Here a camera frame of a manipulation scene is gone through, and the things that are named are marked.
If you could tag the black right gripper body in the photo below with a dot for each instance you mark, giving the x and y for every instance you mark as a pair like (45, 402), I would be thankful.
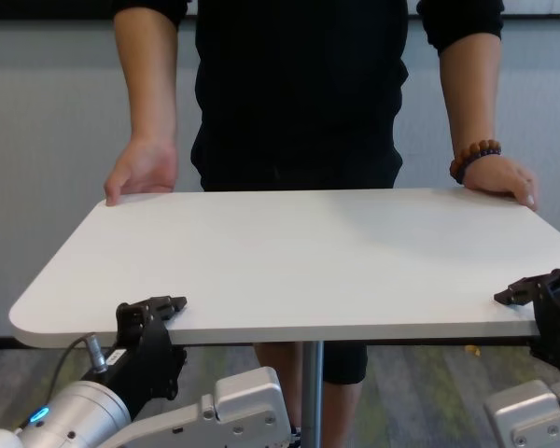
(557, 326)

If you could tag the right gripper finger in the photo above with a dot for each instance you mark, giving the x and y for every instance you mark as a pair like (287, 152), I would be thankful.
(522, 291)

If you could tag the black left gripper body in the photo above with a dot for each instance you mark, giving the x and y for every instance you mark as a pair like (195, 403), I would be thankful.
(144, 373)

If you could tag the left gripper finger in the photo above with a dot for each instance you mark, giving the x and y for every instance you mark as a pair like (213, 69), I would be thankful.
(144, 312)

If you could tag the white rectangular table top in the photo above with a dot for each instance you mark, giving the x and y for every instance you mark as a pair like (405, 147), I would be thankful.
(289, 261)

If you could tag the silver table pole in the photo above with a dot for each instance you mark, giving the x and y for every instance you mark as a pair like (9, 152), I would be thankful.
(313, 396)

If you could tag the person's left forearm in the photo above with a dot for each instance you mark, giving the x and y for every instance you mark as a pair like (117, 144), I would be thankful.
(471, 98)

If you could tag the person's right forearm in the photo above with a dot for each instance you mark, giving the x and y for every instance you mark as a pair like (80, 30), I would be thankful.
(151, 84)

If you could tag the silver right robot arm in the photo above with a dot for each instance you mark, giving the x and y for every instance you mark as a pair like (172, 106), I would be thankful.
(527, 415)

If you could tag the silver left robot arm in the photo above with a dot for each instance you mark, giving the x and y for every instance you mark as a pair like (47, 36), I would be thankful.
(168, 420)

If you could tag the person's left hand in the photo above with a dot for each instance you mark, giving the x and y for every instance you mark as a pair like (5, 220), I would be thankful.
(499, 177)

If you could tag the person's right hand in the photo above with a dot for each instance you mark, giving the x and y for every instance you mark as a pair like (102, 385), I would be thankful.
(144, 165)

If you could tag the small yellow floor object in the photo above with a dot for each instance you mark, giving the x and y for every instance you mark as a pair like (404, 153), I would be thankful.
(472, 348)

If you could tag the person's right leg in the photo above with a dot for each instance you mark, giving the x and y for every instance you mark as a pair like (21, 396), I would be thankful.
(280, 387)

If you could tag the person's leg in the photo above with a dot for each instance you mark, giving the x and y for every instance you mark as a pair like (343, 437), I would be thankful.
(280, 387)
(343, 415)

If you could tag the person's right black sneaker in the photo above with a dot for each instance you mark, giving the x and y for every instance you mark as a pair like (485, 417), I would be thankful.
(295, 438)

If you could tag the person's left leg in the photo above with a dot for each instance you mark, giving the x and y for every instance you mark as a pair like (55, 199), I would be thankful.
(343, 415)

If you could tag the black shirt of person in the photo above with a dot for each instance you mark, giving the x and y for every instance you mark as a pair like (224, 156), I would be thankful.
(303, 84)

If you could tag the black wall baseboard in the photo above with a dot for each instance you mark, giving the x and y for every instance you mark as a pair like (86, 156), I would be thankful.
(448, 341)

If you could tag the black wall frame strip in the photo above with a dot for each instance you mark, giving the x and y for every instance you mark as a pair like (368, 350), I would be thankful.
(42, 9)

